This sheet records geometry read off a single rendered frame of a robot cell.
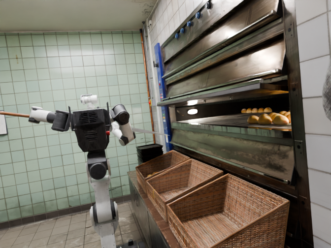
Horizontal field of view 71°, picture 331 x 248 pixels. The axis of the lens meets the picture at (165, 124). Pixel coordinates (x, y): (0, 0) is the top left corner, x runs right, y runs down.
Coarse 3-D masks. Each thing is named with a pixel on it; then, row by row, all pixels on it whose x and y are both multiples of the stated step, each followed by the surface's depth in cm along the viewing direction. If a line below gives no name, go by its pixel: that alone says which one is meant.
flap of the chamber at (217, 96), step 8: (240, 88) 116; (248, 88) 110; (256, 88) 104; (264, 88) 103; (272, 88) 104; (280, 88) 105; (200, 96) 159; (208, 96) 148; (216, 96) 142; (224, 96) 140; (232, 96) 138; (240, 96) 136; (248, 96) 135; (256, 96) 133; (160, 104) 258; (168, 104) 233; (176, 104) 228; (184, 104) 223; (192, 104) 218
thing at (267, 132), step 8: (200, 128) 201; (208, 128) 186; (216, 128) 174; (224, 128) 163; (232, 128) 153; (240, 128) 145; (248, 128) 137; (256, 128) 131; (264, 128) 127; (272, 128) 123; (280, 128) 120; (272, 136) 119; (280, 136) 114; (288, 136) 109
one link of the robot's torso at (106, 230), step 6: (114, 204) 176; (90, 210) 173; (90, 216) 171; (102, 222) 177; (108, 222) 177; (114, 222) 177; (96, 228) 174; (102, 228) 174; (108, 228) 175; (114, 228) 179; (102, 234) 173; (108, 234) 174; (114, 234) 175; (102, 240) 172; (108, 240) 173; (114, 240) 174; (102, 246) 171; (108, 246) 172; (114, 246) 173
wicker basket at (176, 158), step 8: (168, 152) 274; (176, 152) 261; (152, 160) 269; (160, 160) 273; (168, 160) 275; (176, 160) 259; (184, 160) 223; (136, 168) 257; (144, 168) 267; (152, 168) 270; (168, 168) 219; (136, 176) 266; (144, 176) 268; (152, 176) 215; (144, 184) 215
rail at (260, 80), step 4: (256, 80) 104; (260, 80) 102; (236, 84) 119; (240, 84) 116; (244, 84) 113; (248, 84) 110; (252, 84) 107; (220, 88) 134; (224, 88) 130; (228, 88) 126; (232, 88) 123; (204, 92) 154; (208, 92) 148; (212, 92) 143; (184, 96) 189; (188, 96) 181; (192, 96) 173; (168, 100) 229; (172, 100) 217
